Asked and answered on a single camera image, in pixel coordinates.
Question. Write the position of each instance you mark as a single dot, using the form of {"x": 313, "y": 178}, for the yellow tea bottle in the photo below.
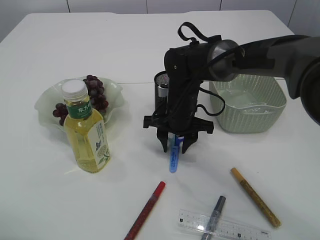
{"x": 85, "y": 128}

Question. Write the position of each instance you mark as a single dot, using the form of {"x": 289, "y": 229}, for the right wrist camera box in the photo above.
{"x": 162, "y": 90}

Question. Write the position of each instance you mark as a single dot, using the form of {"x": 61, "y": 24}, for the red marker pen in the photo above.
{"x": 142, "y": 217}

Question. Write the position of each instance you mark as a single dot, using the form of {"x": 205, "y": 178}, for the clear plastic ruler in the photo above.
{"x": 225, "y": 228}

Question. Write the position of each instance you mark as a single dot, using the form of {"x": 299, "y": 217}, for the blue scissors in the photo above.
{"x": 175, "y": 145}

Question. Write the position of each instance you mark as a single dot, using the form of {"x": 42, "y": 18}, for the light green wavy plate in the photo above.
{"x": 53, "y": 95}

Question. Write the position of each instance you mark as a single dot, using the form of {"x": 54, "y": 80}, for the green plastic basket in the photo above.
{"x": 252, "y": 103}

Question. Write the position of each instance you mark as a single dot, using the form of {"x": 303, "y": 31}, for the purple grape bunch with leaves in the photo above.
{"x": 96, "y": 92}

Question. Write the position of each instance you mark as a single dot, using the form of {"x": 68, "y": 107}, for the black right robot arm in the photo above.
{"x": 295, "y": 58}

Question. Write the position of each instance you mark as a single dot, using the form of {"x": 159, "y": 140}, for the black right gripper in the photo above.
{"x": 186, "y": 67}

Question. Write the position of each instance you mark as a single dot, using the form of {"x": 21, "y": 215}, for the gold marker pen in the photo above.
{"x": 262, "y": 206}

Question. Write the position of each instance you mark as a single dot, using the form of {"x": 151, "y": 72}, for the black mesh pen holder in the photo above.
{"x": 160, "y": 103}

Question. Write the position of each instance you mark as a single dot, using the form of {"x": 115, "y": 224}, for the silver marker pen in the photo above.
{"x": 215, "y": 215}

